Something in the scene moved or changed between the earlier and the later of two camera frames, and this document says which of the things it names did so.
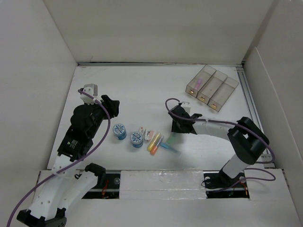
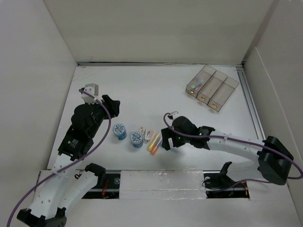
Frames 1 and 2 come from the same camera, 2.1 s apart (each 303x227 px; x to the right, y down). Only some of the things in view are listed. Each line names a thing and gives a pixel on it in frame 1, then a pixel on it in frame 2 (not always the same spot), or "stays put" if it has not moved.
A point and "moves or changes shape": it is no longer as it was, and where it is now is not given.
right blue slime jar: [137, 139] stays put
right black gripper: [174, 127] -> [168, 132]
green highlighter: [172, 139] moves or changes shape
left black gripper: [113, 107] stays put
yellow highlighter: [153, 142] stays put
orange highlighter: [157, 143] stays put
